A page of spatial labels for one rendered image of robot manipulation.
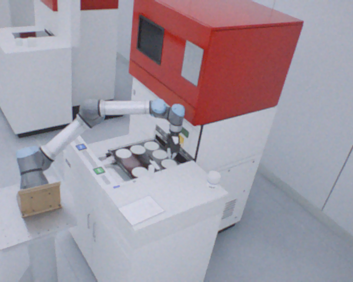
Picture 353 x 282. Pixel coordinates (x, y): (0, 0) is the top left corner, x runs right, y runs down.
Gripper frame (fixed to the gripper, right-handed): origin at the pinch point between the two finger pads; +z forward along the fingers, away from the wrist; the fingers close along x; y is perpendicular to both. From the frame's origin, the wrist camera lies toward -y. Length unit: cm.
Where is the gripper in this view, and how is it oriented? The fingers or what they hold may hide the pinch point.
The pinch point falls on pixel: (170, 158)
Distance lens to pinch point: 227.7
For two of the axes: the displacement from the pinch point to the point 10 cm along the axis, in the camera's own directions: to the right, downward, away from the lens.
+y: -0.7, -5.6, 8.3
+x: -9.9, -0.8, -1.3
